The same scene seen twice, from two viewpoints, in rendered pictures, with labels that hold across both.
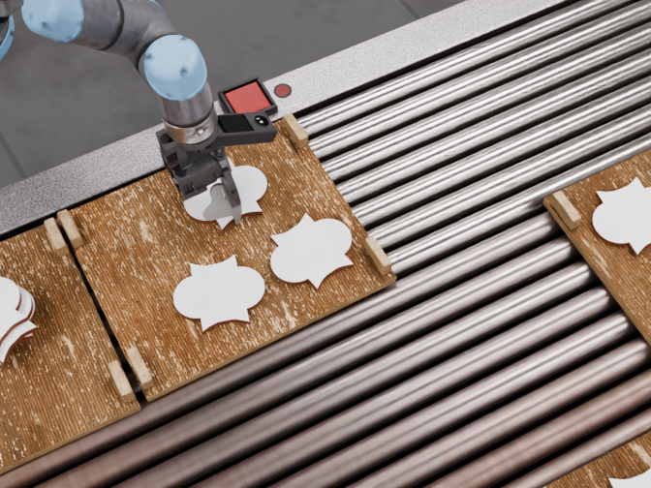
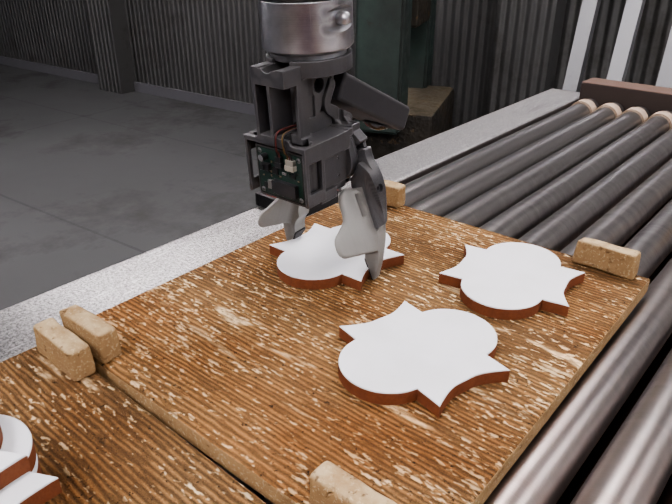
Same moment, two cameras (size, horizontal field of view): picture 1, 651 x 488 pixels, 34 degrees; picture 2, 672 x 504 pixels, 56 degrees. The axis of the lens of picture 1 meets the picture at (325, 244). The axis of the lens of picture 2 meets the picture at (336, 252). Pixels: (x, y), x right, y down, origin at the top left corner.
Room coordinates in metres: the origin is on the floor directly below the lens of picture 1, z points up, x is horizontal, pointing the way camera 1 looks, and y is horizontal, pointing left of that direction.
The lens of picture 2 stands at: (0.43, 0.37, 1.23)
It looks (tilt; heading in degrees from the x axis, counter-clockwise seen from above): 27 degrees down; 338
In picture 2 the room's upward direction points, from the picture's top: straight up
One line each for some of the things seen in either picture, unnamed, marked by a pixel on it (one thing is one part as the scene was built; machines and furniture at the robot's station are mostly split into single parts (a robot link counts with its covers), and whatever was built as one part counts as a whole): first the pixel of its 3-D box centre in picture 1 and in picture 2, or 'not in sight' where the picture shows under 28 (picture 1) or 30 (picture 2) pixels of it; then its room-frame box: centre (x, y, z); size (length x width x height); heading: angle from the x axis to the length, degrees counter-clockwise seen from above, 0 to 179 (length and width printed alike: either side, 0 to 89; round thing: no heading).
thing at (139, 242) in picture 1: (224, 248); (373, 311); (0.86, 0.16, 0.93); 0.41 x 0.35 x 0.02; 118
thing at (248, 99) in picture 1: (247, 102); not in sight; (1.15, 0.13, 0.92); 0.06 x 0.06 x 0.01; 27
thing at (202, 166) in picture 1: (194, 151); (307, 125); (0.93, 0.19, 1.08); 0.09 x 0.08 x 0.12; 118
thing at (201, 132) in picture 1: (190, 117); (309, 26); (0.93, 0.19, 1.16); 0.08 x 0.08 x 0.05
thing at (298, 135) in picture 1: (295, 130); (382, 191); (1.07, 0.05, 0.95); 0.06 x 0.02 x 0.03; 28
